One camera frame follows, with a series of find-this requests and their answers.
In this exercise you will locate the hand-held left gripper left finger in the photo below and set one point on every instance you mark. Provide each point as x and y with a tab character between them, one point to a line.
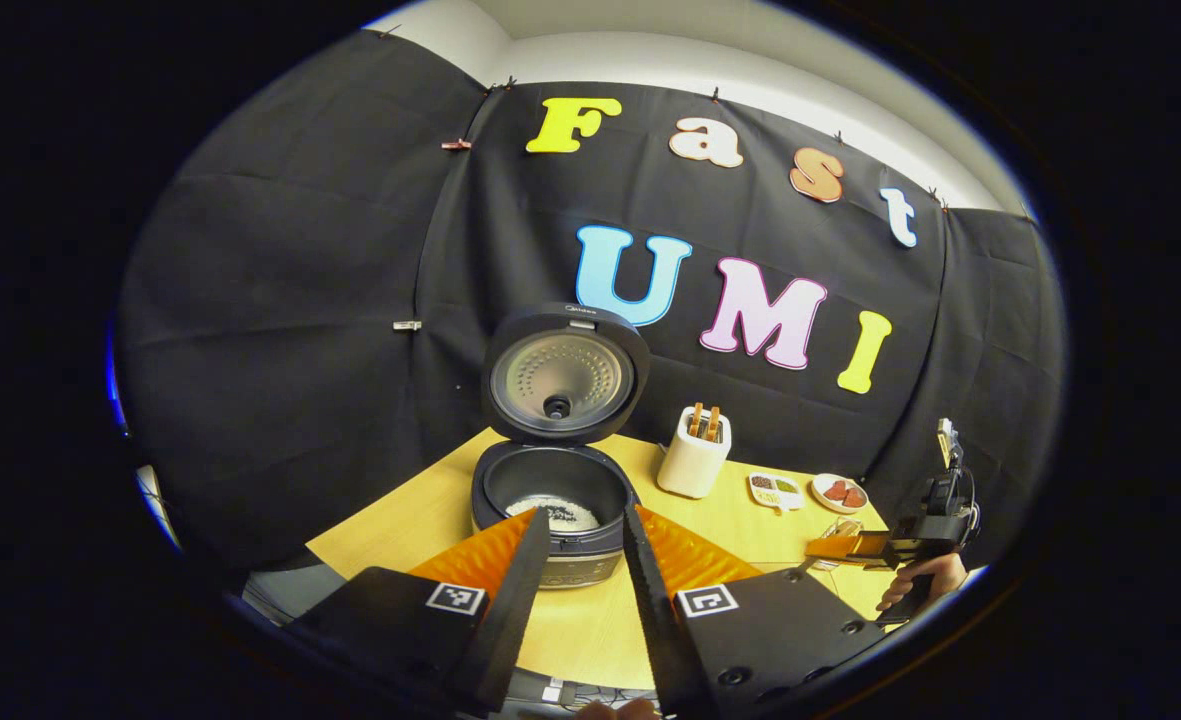
505	630

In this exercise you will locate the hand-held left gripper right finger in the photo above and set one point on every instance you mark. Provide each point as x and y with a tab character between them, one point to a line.
662	640

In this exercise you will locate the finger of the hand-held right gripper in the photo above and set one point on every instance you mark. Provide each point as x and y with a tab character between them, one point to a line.
835	548

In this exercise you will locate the white rice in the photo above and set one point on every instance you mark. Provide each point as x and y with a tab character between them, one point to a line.
565	513

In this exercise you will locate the dark grey rice cooker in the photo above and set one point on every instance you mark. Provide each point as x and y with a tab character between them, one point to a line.
565	375

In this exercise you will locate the white round plate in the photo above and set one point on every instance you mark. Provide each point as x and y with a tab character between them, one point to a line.
820	500

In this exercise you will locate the red meat slice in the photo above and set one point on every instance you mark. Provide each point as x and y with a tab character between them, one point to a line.
835	490
853	497

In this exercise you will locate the white divided bean dish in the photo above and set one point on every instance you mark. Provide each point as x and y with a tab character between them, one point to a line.
775	490

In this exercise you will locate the white toaster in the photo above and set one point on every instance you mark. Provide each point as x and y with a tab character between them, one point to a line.
692	470

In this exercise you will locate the toasted bread slice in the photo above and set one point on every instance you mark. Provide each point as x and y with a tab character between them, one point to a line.
713	424
695	420

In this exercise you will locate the black backdrop cloth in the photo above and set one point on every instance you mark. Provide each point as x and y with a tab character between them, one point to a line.
300	300

